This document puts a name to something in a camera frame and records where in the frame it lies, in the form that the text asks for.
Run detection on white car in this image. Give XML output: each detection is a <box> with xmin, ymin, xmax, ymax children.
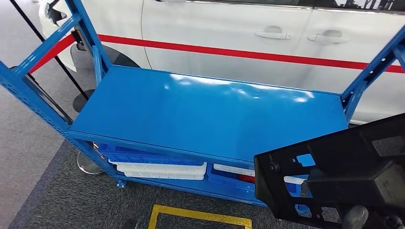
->
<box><xmin>38</xmin><ymin>0</ymin><xmax>405</xmax><ymax>124</ymax></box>

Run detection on red barrier belt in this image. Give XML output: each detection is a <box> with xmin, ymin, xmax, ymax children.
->
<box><xmin>28</xmin><ymin>33</ymin><xmax>76</xmax><ymax>74</ymax></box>
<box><xmin>97</xmin><ymin>33</ymin><xmax>405</xmax><ymax>75</ymax></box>

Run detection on blue plastic crate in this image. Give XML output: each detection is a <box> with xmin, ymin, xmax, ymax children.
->
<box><xmin>207</xmin><ymin>164</ymin><xmax>312</xmax><ymax>217</ymax></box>
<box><xmin>98</xmin><ymin>143</ymin><xmax>205</xmax><ymax>167</ymax></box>

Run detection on blue metal shelf rack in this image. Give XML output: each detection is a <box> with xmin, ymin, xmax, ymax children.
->
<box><xmin>0</xmin><ymin>0</ymin><xmax>405</xmax><ymax>208</ymax></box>

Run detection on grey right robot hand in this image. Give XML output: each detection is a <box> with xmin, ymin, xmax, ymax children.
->
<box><xmin>341</xmin><ymin>205</ymin><xmax>369</xmax><ymax>229</ymax></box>

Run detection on black plastic plate frame part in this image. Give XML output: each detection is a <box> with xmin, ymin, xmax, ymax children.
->
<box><xmin>254</xmin><ymin>113</ymin><xmax>405</xmax><ymax>229</ymax></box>

